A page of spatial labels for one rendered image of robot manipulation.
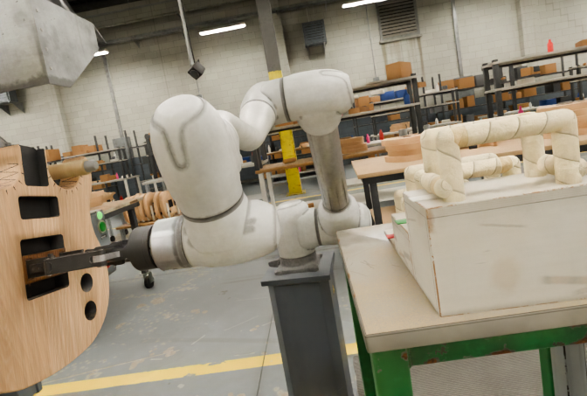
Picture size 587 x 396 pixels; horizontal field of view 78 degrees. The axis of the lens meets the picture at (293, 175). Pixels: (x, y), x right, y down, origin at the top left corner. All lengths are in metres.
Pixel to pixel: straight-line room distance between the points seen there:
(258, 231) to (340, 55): 11.50
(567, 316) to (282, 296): 1.04
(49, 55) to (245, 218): 0.41
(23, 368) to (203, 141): 0.46
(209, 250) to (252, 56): 11.58
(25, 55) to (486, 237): 0.76
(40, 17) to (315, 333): 1.31
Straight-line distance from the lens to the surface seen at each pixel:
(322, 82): 1.03
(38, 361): 0.78
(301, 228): 1.44
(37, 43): 0.72
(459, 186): 0.59
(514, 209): 0.62
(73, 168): 0.85
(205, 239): 0.58
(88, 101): 13.76
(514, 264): 0.64
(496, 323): 0.64
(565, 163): 0.66
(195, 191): 0.52
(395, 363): 0.65
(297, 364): 1.64
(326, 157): 1.17
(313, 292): 1.47
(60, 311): 0.81
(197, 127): 0.49
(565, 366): 1.27
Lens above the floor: 1.24
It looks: 6 degrees down
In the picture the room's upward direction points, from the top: 10 degrees counter-clockwise
